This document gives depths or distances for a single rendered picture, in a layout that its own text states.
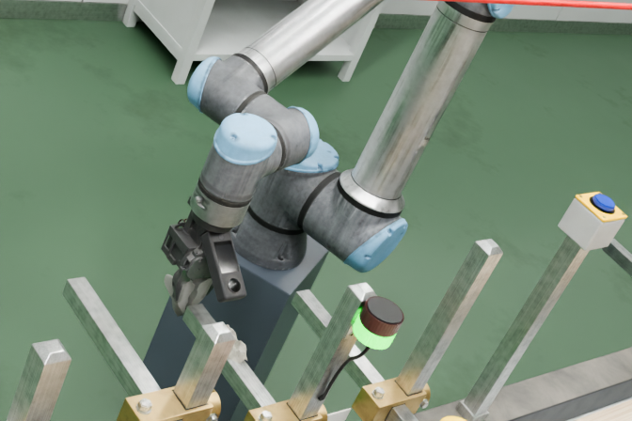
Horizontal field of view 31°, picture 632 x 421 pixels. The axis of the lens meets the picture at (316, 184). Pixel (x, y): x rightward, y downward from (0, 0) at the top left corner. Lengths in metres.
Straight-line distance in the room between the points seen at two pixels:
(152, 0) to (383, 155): 2.31
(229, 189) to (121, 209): 1.83
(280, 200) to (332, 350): 0.79
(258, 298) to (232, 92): 0.75
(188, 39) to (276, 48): 2.33
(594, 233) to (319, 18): 0.60
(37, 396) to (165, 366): 1.36
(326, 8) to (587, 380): 1.02
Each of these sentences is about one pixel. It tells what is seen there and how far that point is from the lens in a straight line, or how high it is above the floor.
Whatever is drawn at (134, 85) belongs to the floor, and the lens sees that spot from 4.22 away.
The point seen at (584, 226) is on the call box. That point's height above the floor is 1.19.
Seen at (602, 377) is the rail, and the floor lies 0.70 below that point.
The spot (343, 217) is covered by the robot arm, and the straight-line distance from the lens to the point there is 2.34.
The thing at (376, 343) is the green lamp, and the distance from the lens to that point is 1.61.
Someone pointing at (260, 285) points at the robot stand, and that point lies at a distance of 2.47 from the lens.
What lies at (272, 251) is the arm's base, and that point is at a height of 0.64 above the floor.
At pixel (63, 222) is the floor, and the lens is 3.42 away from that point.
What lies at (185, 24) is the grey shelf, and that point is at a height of 0.22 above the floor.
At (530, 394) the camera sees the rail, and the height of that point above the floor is 0.70.
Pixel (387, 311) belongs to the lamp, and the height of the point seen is 1.13.
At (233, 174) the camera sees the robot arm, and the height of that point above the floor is 1.13.
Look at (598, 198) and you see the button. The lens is 1.96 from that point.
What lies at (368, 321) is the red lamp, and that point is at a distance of 1.60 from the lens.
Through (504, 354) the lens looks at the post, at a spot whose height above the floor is 0.87.
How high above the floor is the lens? 2.03
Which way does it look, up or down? 30 degrees down
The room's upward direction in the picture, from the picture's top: 25 degrees clockwise
